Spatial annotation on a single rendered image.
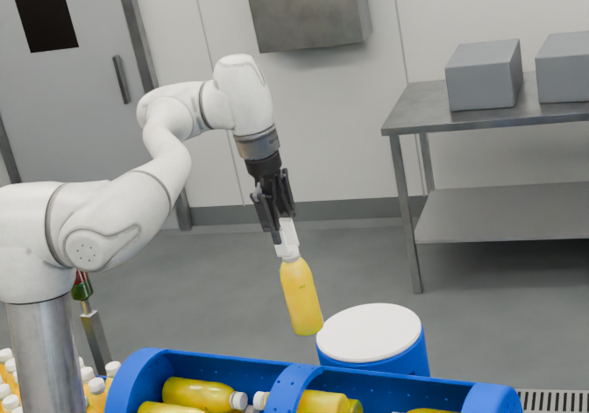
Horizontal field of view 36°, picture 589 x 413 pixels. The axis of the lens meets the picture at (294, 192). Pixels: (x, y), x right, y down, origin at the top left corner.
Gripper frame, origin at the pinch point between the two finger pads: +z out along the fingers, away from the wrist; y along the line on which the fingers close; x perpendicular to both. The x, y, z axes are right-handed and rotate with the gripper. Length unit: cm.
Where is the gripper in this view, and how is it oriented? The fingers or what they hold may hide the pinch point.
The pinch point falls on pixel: (285, 238)
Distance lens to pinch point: 199.7
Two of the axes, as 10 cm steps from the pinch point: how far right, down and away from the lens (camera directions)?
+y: 4.4, -4.5, 7.8
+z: 2.5, 8.9, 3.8
